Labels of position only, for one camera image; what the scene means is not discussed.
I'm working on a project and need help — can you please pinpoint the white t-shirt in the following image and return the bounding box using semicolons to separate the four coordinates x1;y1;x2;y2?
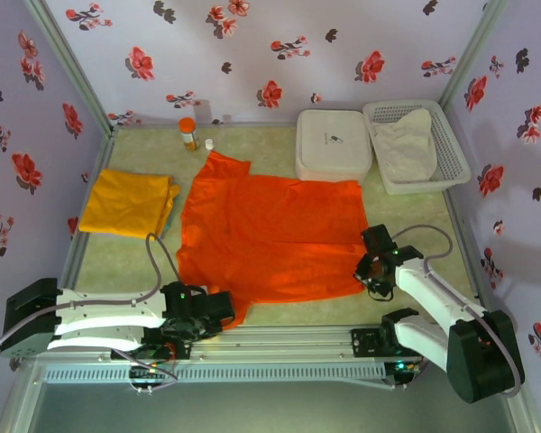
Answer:
371;109;438;184

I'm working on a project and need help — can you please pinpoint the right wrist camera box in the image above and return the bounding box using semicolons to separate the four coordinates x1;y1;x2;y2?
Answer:
362;224;399;254

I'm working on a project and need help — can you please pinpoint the white plastic mesh basket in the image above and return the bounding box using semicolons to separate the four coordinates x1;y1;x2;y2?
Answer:
362;98;473;196

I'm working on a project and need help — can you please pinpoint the small circuit board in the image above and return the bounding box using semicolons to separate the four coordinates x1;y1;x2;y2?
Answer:
384;359;423;390
129;364;172;381

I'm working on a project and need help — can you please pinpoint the orange-capped pill bottle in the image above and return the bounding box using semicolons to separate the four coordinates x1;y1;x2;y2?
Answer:
179;116;203;153

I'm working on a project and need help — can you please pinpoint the white zipped storage case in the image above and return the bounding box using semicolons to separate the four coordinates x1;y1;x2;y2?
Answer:
295;109;373;184

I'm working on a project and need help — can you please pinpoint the yellow folded t-shirt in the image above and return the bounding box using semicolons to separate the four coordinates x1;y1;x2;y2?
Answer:
78;169;182;239

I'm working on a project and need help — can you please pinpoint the grey slotted cable duct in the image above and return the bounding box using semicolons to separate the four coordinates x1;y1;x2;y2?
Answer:
42;363;384;385

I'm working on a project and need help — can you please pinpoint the orange t-shirt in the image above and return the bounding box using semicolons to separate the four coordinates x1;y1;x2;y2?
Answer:
175;151;371;330

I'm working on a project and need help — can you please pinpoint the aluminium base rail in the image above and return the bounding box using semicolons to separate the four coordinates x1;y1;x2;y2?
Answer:
24;322;519;362

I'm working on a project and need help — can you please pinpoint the aluminium corner post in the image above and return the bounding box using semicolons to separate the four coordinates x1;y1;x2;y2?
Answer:
23;0;117;133
438;0;509;108

